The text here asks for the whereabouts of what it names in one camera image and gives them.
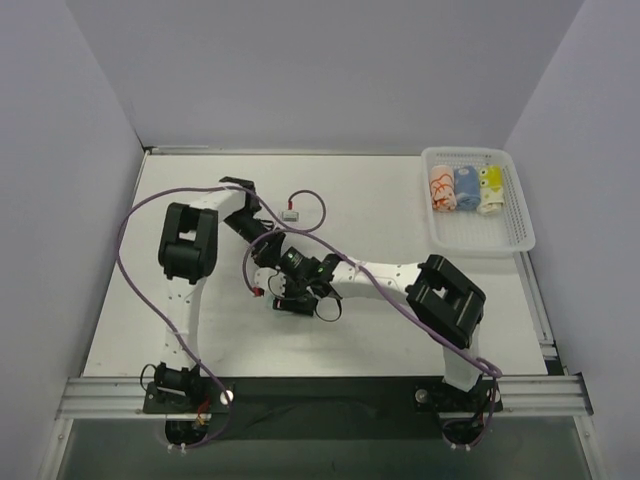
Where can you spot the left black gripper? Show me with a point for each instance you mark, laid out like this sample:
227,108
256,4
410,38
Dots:
270,251

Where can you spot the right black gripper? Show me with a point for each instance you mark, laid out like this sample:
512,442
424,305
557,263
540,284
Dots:
293,304

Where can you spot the light green towel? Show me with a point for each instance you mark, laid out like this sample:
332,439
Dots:
280,305

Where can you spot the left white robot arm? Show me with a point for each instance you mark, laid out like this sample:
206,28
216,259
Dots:
188,253

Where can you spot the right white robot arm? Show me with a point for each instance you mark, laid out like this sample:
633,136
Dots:
434,295

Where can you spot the orange white rolled towel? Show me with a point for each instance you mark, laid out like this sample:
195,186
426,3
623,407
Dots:
441,186

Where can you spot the blue rolled towel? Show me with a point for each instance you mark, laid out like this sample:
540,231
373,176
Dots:
466,188

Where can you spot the white plastic basket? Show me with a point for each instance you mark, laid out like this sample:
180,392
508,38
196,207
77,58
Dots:
469,233

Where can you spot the yellow rolled towel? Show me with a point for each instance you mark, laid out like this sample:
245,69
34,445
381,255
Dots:
491,190

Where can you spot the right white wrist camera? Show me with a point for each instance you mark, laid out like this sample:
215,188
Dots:
270,281

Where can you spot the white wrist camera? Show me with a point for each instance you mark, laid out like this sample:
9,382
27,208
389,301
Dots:
270,281
290,216

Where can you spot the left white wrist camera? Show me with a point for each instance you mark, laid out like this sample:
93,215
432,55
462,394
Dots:
290,216

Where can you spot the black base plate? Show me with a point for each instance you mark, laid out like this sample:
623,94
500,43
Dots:
324,408

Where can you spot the aluminium front rail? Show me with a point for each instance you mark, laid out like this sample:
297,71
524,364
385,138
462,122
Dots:
521,396

